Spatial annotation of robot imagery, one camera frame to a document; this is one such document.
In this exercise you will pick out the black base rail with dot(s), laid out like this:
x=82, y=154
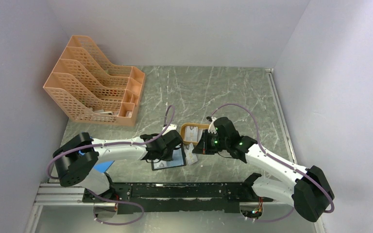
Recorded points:
x=179, y=205

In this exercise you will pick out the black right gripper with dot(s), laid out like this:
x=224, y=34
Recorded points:
x=203, y=147

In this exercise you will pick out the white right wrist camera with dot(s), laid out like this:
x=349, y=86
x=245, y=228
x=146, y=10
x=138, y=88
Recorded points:
x=212, y=128

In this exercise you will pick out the blue folder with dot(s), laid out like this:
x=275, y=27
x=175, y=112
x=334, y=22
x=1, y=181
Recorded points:
x=104, y=165

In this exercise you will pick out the orange mesh file organizer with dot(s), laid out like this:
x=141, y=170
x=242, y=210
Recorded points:
x=89, y=88

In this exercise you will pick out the orange oval tray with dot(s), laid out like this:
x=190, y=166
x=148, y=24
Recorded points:
x=200, y=131

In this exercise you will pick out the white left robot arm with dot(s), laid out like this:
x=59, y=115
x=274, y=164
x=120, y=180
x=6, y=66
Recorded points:
x=76, y=159

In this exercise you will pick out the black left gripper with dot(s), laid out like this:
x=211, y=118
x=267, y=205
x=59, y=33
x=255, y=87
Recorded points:
x=168, y=157

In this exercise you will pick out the black leather card holder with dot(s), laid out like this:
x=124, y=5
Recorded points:
x=178, y=159

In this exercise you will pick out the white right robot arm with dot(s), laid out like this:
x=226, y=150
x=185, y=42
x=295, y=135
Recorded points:
x=307, y=190

